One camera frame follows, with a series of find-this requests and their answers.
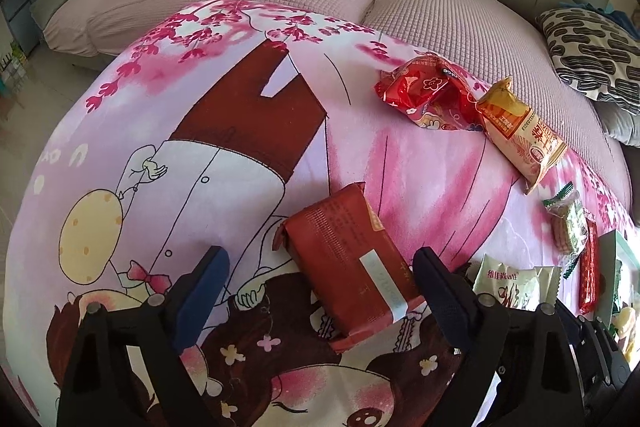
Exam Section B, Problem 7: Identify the grey pillow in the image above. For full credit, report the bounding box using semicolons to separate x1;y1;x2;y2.
592;99;640;148

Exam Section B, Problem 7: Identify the yellow pastry packet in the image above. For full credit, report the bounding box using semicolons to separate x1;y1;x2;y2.
612;304;638;355

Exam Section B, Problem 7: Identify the black and cream patterned pillow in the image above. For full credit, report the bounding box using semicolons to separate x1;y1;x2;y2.
536;7;640;116

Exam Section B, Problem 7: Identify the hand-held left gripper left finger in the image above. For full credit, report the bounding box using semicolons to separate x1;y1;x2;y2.
56;246;231;427

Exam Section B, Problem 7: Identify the green edged cracker packet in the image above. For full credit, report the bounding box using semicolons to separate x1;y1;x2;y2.
542;182;588;280

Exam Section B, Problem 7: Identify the green and white packet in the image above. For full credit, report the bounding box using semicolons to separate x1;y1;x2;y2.
611;259;626;313

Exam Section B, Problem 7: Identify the dark storage cabinet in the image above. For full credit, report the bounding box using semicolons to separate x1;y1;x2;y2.
0;0;53;58

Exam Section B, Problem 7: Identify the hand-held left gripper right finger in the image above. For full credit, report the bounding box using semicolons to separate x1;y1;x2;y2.
412;247;586;427

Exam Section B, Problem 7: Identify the colourful floor clutter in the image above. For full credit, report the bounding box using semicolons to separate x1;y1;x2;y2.
0;39;28;100

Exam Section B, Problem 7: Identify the teal cloth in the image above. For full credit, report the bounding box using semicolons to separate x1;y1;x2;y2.
557;0;631;28

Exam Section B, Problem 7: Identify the white packet with orange print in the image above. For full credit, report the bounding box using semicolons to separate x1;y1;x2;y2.
465;254;563;313

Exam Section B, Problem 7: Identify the dark red packet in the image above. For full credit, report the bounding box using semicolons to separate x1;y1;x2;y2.
272;182;428;355

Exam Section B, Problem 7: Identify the yellow bread packet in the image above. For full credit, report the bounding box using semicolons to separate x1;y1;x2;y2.
475;77;568;195

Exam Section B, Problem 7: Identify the pink printed blanket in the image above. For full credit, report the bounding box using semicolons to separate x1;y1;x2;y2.
0;0;636;427

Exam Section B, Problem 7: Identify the red patterned wafer packet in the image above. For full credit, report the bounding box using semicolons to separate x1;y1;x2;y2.
577;219;601;315

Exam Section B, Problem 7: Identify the pale green box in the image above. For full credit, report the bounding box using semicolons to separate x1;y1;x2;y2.
595;229;640;358

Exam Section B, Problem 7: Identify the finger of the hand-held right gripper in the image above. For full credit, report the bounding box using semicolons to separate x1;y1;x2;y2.
556;307;618;358

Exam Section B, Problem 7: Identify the red flower print packet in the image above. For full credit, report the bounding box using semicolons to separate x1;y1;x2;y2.
375;54;488;134

